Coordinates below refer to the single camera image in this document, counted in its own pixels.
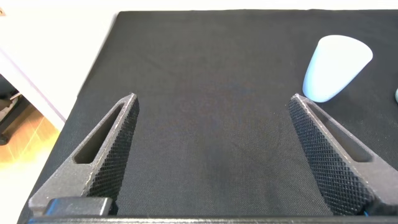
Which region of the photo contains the black fabric table cover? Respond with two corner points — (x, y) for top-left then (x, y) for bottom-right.
(17, 9), (398, 218)

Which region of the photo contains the dark chair base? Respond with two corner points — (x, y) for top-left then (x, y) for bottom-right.
(0, 74), (32, 147)

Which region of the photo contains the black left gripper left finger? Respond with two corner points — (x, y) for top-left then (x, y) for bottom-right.
(28, 93), (140, 217)

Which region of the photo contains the light blue plastic cup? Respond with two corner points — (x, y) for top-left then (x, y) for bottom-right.
(302, 34), (374, 103)

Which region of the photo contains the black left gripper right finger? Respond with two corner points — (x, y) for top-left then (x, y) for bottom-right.
(288, 93), (398, 217)

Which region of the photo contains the white panel base rail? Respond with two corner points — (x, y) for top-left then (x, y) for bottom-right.
(0, 46), (67, 131)

